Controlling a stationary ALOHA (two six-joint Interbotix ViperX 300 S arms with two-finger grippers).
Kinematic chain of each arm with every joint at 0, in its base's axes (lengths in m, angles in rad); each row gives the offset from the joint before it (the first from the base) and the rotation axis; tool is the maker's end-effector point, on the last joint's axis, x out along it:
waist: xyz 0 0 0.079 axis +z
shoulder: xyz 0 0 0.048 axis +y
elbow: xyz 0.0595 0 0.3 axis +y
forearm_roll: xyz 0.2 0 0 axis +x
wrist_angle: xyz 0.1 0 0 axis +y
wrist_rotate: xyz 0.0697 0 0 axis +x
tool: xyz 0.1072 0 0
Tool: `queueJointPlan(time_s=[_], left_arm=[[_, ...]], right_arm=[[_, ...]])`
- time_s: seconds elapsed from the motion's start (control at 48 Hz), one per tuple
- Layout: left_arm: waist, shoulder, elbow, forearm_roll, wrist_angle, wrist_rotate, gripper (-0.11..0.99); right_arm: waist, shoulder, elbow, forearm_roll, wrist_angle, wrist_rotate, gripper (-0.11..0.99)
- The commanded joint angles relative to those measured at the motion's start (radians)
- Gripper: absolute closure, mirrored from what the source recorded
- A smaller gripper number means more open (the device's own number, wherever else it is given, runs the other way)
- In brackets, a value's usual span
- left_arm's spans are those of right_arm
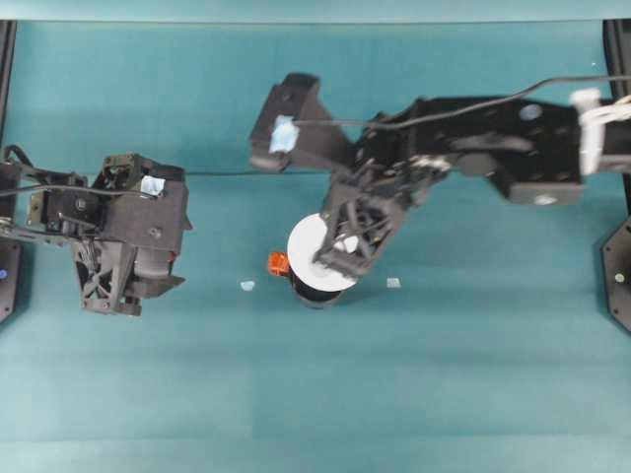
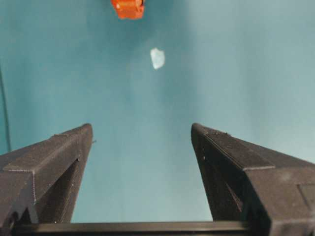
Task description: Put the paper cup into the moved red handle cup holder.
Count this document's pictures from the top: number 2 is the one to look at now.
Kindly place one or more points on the blue-green table cloth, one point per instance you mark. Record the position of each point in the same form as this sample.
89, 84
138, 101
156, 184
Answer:
147, 110

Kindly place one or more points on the small white scrap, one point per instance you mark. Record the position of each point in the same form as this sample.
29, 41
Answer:
157, 58

